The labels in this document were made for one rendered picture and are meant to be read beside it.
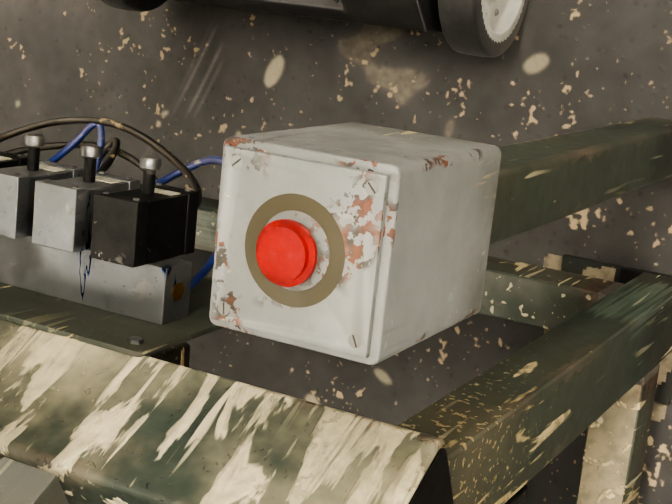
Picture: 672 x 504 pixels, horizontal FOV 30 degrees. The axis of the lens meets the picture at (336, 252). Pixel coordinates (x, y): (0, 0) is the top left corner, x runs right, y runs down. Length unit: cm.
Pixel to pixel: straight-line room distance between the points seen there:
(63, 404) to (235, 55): 98
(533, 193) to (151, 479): 39
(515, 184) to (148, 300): 31
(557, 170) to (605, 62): 55
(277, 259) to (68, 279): 40
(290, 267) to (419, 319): 10
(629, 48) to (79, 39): 86
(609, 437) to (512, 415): 49
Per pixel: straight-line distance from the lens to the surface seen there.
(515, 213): 100
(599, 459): 151
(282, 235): 73
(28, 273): 112
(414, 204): 74
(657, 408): 167
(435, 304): 80
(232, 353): 191
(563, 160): 110
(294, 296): 75
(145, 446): 91
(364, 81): 175
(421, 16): 150
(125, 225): 102
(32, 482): 93
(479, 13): 150
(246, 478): 87
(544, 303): 149
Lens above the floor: 156
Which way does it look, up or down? 61 degrees down
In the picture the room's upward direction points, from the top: 107 degrees counter-clockwise
